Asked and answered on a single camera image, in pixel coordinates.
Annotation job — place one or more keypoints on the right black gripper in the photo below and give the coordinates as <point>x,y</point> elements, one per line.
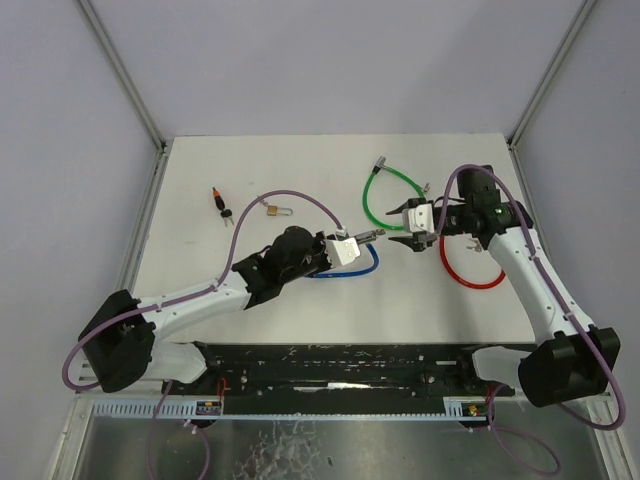
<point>431,237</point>

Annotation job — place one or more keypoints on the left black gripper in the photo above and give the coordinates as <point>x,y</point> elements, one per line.
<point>321,256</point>

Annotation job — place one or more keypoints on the red cable lock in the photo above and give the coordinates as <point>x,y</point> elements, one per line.
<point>472,270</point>

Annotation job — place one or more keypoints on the blue cable lock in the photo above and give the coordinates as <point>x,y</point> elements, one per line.
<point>365,240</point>

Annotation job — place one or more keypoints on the red lock silver keys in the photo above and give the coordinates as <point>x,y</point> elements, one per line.
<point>475,246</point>

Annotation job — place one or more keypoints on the green cable lock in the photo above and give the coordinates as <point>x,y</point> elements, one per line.
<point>384,185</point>

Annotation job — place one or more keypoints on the brass padlock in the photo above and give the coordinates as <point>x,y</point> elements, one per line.
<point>275,211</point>

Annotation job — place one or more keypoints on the black padlock keys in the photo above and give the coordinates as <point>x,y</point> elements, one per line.
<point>227,217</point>

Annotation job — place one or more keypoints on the orange black padlock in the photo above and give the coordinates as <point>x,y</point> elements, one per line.
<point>218,200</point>

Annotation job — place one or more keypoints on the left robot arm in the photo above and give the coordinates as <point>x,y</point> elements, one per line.
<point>127,339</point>

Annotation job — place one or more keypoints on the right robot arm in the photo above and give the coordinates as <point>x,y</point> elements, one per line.
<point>573,358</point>

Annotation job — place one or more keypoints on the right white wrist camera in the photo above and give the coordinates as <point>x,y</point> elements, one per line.
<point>419,219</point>

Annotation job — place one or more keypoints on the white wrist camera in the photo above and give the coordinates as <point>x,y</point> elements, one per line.
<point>343,251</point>
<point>419,219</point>

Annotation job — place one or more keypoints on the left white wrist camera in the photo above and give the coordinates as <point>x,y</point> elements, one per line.
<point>343,251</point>

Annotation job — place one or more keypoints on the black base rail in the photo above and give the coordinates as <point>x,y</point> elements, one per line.
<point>424,370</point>

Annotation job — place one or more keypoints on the right aluminium frame post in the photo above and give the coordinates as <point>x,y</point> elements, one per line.
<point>552,70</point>

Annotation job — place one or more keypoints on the aluminium frame post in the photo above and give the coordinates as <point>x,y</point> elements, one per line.
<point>117,66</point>
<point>552,70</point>

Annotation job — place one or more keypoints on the white slotted cable duct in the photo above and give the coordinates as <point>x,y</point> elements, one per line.
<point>317,405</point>

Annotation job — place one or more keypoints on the left aluminium frame post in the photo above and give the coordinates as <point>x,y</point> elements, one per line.
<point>117,66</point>

